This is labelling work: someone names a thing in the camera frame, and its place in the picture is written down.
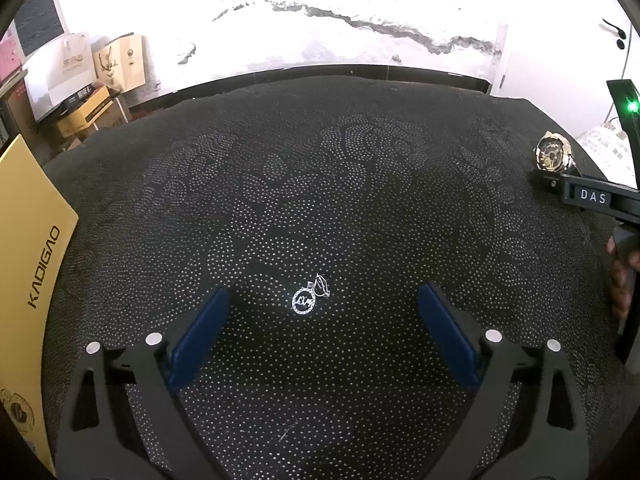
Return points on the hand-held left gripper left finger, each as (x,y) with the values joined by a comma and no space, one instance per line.
(200,340)

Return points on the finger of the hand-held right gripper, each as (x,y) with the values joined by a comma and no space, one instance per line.
(549,182)

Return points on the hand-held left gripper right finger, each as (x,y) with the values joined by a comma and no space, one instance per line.
(447,335)

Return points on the gold and black watch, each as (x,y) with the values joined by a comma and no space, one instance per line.
(550,152)

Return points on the silver pendant charm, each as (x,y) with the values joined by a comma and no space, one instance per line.
(295,300)

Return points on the yellow cardboard box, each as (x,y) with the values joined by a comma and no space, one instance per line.
(30,240)

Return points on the person's right hand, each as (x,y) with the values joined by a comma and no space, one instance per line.
(620,285)

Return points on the white printed sack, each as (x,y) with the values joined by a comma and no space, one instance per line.
(600,145)

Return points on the white door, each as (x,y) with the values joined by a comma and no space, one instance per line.
(560,35)

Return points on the black patterned mat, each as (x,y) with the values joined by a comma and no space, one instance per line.
(320,185)

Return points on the flat yellow box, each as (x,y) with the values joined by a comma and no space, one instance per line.
(82,119)

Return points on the flat black box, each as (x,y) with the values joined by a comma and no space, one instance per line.
(82,97)

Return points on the kraft paper bag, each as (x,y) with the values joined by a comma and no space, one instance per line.
(122,60)

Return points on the small brown cardboard box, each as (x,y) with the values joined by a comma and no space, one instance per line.
(15,110)

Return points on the white shopping bag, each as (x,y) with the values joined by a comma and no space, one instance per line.
(60,75)

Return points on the pink box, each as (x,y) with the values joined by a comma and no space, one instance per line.
(10,57)

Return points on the white framed board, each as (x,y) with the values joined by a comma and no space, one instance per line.
(40,20)

